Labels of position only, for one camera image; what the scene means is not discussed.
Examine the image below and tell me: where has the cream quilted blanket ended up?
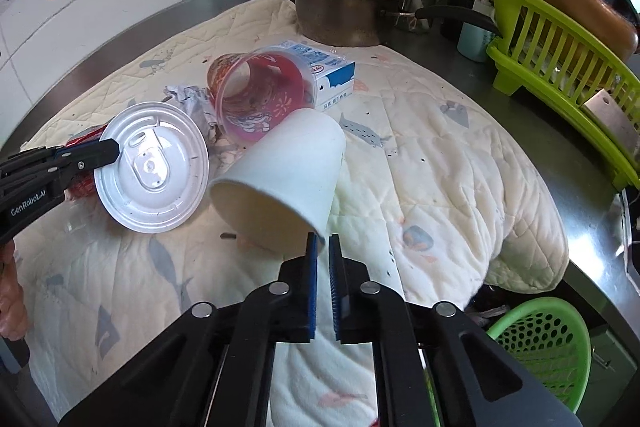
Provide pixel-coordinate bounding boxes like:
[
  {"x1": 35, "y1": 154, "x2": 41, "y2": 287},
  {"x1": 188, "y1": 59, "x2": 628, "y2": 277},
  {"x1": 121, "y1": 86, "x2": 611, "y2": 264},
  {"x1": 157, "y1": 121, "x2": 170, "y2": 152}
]
[{"x1": 15, "y1": 0, "x2": 571, "y2": 427}]

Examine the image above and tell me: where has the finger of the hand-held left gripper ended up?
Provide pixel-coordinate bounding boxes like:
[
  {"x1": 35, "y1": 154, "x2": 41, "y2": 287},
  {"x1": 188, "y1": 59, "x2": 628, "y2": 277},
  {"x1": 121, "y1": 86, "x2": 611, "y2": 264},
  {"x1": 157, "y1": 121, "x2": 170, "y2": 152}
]
[
  {"x1": 50, "y1": 138, "x2": 121, "y2": 174},
  {"x1": 20, "y1": 145, "x2": 105, "y2": 156}
]

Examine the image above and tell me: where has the red printed plastic cup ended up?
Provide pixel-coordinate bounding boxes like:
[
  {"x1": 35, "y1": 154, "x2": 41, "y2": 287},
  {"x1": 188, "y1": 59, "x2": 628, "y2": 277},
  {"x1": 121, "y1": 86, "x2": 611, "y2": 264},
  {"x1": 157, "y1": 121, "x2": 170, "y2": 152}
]
[{"x1": 206, "y1": 48, "x2": 318, "y2": 142}]

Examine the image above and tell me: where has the red snack wrapper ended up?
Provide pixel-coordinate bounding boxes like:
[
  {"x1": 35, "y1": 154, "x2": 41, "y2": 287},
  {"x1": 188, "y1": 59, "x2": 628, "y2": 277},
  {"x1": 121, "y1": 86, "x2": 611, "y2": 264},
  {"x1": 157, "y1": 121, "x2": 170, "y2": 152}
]
[{"x1": 65, "y1": 124, "x2": 108, "y2": 201}]

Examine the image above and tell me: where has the green plastic dish rack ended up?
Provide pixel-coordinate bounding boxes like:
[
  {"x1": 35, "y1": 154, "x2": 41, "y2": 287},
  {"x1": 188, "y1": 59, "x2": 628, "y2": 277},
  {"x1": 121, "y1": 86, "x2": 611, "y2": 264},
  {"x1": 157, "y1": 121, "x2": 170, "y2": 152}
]
[{"x1": 482, "y1": 0, "x2": 640, "y2": 191}]

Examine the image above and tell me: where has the light blue cup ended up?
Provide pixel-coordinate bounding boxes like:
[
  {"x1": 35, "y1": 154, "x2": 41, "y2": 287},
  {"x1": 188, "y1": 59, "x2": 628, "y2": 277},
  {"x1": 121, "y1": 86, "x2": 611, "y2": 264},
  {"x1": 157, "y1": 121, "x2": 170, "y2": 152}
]
[{"x1": 457, "y1": 22, "x2": 497, "y2": 62}]

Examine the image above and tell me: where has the white paper cup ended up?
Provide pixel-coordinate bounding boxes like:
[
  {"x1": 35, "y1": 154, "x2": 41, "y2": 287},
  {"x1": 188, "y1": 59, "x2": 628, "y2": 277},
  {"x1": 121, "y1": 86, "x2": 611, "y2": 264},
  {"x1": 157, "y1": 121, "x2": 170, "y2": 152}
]
[{"x1": 209, "y1": 108, "x2": 347, "y2": 256}]

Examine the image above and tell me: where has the steel cleaver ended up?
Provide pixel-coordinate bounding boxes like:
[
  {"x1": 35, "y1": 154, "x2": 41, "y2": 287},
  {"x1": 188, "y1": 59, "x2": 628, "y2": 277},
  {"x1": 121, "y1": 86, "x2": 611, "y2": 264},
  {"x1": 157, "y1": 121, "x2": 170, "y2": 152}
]
[{"x1": 582, "y1": 89, "x2": 640, "y2": 144}]

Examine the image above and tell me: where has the green plastic basket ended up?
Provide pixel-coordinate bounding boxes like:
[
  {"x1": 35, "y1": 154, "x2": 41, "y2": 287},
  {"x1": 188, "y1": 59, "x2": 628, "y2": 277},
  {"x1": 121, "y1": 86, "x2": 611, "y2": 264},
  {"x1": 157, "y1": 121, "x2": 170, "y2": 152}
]
[{"x1": 485, "y1": 297, "x2": 592, "y2": 414}]

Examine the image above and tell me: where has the brown bowl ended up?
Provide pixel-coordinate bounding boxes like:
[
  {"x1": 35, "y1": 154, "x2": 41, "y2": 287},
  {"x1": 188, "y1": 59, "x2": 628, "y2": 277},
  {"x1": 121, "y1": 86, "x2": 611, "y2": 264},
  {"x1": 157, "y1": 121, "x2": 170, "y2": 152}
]
[{"x1": 527, "y1": 0, "x2": 640, "y2": 64}]

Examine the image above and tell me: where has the person's left hand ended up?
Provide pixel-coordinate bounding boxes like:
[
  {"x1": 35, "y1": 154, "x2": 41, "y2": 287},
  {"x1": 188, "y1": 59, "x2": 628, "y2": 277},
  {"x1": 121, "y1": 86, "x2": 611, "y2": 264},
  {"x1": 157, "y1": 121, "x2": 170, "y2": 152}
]
[{"x1": 0, "y1": 241, "x2": 29, "y2": 341}]

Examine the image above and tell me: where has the metal pot with black handle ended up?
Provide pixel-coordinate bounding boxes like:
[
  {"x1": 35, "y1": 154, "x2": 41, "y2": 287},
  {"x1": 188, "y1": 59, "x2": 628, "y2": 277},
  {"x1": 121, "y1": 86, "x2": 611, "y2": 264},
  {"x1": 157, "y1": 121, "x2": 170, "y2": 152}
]
[{"x1": 292, "y1": 0, "x2": 501, "y2": 48}]

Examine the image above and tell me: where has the blue and white milk carton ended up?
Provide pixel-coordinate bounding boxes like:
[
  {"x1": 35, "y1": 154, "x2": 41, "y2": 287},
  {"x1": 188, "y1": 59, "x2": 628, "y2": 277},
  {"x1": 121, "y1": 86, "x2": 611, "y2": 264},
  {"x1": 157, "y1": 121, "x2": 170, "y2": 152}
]
[{"x1": 270, "y1": 39, "x2": 357, "y2": 110}]

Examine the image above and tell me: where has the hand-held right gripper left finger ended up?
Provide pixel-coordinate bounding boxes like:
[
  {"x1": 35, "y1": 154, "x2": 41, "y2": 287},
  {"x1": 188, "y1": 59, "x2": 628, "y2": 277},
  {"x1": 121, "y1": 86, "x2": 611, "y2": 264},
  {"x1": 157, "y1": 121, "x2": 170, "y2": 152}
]
[{"x1": 60, "y1": 232, "x2": 321, "y2": 427}]

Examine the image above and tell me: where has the crumpled paper wrapper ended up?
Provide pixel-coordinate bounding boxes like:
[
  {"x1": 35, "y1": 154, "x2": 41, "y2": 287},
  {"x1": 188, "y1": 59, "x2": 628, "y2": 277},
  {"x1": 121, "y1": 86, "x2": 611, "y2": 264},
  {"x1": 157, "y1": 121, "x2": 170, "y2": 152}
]
[{"x1": 160, "y1": 84, "x2": 219, "y2": 142}]

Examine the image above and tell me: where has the black utensil holder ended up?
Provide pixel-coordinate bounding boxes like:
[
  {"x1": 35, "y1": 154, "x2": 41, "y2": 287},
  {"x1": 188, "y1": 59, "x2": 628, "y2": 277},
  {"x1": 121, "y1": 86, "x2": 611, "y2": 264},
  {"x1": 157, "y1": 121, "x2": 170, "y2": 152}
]
[{"x1": 440, "y1": 0, "x2": 493, "y2": 42}]

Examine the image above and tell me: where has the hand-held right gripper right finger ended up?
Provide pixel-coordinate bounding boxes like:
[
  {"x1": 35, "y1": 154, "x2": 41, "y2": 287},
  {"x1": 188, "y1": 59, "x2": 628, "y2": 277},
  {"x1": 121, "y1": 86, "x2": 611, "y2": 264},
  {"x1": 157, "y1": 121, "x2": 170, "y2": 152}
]
[{"x1": 329, "y1": 232, "x2": 584, "y2": 427}]

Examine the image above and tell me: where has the white plastic lid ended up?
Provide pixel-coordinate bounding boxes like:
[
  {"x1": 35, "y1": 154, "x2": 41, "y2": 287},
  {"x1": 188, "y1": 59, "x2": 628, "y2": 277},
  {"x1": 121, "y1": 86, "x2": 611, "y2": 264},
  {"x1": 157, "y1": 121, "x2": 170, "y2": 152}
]
[{"x1": 93, "y1": 102, "x2": 210, "y2": 234}]

